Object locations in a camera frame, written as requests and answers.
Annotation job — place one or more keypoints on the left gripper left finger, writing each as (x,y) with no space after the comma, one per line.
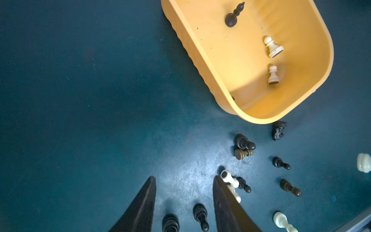
(139,215)

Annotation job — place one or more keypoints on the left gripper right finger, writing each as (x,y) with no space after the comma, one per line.
(229,215)

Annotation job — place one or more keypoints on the black piece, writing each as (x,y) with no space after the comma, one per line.
(200,215)
(170,223)

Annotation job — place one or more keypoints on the white pawn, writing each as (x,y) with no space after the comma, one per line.
(274,49)
(364,162)
(273,79)
(281,221)

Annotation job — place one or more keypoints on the black pawn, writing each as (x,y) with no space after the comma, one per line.
(232,18)
(278,162)
(243,185)
(243,143)

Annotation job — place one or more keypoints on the yellow plastic storage box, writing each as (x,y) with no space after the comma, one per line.
(234,62)

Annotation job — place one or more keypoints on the black pawn by rook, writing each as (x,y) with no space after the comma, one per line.
(243,185)

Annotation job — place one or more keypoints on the white rook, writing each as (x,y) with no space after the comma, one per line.
(228,178)

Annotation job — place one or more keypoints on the brown pawn lying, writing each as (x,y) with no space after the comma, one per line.
(241,154)

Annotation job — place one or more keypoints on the brown pawn centre low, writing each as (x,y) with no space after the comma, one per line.
(287,186)

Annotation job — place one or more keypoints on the black pawn lying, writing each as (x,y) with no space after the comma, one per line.
(243,143)

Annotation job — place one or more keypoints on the black knight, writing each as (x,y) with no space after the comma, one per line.
(278,130)

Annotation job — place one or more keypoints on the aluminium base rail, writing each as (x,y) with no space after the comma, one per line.
(361,223)

